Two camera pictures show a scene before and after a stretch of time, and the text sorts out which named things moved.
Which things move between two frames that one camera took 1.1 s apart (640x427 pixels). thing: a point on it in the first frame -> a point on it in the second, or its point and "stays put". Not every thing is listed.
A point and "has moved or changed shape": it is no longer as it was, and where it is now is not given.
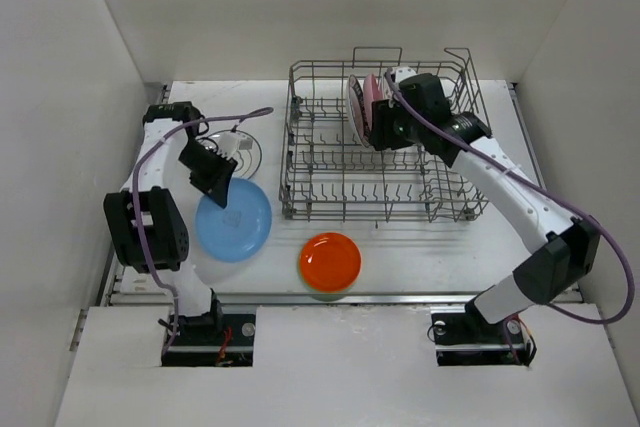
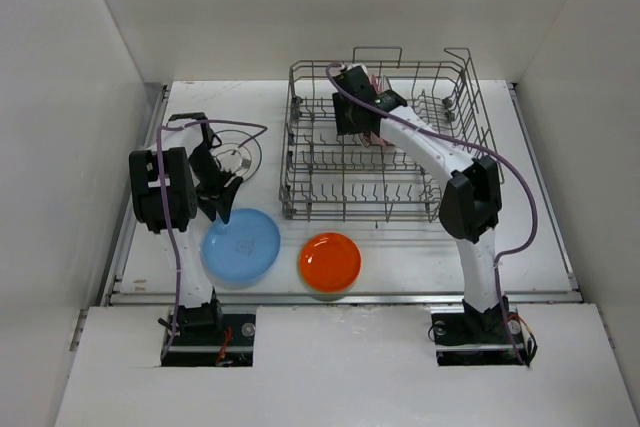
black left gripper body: x=208 y=166 stays put
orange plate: x=330 y=262 stays put
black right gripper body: x=404 y=129 -> x=344 y=118
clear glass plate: x=248 y=155 stays put
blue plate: x=238 y=231 has moved or changed shape
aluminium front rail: x=348 y=300 stays put
